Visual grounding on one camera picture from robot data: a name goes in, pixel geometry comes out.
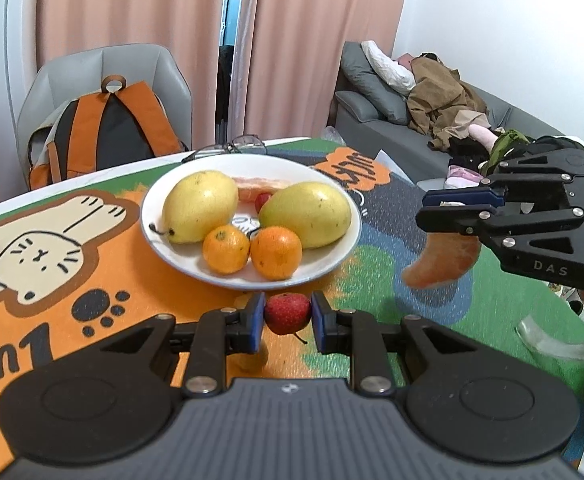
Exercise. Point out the orange black backpack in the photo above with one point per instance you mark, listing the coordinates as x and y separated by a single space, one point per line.
93 134

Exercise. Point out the peach curtain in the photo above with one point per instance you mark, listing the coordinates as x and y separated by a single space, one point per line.
287 58
190 29

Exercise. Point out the grey sofa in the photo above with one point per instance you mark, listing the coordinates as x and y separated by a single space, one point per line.
363 128

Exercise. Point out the colourful cat table mat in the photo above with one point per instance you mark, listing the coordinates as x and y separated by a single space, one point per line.
117 317

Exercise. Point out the small orange mandarin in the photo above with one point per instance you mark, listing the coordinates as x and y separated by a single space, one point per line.
276 253
226 250

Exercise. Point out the peach curtain left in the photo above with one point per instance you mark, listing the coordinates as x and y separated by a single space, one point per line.
190 29

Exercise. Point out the peeled pomelo segment front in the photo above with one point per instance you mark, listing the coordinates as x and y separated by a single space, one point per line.
250 188

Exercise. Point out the grey chair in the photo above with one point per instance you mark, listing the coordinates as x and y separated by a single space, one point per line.
105 71

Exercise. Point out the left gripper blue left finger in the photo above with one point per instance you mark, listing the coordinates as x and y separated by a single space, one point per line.
218 334

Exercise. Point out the red small fruit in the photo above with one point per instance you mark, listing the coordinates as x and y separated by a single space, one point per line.
261 200
287 313

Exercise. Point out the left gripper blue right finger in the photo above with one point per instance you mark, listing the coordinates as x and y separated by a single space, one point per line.
357 335

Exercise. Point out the white pillow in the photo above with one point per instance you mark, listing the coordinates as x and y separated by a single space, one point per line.
396 76

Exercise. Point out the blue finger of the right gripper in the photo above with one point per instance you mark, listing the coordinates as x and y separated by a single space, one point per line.
481 195
464 220

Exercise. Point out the yellow pear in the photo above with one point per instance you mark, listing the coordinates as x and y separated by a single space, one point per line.
318 213
197 205

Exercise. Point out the dark thick frame glasses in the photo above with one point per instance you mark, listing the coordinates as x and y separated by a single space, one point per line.
245 144

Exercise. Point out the red small fruit front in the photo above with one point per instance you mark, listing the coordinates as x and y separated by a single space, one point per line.
287 313

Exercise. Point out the peach curtain right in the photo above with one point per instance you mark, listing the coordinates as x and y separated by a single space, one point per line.
287 58

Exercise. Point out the grey sofa cushion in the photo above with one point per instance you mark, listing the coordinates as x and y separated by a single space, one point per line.
359 73

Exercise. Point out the brown jacket on sofa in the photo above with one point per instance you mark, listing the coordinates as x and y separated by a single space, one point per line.
441 105

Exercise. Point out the peeled pomelo segment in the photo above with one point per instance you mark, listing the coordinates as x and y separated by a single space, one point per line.
445 258
250 188

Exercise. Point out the brown longan fruit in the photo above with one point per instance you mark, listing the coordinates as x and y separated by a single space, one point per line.
249 363

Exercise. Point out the peeled pomelo segment back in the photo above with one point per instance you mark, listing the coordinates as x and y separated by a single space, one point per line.
445 258

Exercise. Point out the red small fruit back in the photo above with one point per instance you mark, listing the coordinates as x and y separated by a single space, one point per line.
261 200

